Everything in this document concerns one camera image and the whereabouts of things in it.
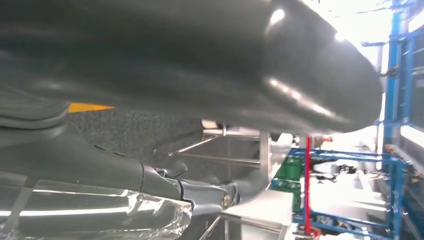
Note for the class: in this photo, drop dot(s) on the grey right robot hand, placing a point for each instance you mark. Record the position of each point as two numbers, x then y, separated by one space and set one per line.
198 59

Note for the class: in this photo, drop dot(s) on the stainless steel workbench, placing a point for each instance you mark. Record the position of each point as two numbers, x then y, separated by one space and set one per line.
265 155

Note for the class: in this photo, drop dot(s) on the blue metal shelf rack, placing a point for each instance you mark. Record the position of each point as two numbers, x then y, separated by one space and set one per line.
392 82
394 198

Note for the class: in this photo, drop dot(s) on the green plastic crate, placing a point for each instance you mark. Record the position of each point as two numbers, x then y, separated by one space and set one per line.
290 169
286 195

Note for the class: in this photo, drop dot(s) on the white partition panel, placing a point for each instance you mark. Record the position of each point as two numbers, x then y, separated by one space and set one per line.
261 207

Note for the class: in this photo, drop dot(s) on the red barrier belt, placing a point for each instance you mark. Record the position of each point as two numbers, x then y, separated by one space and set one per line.
308 185

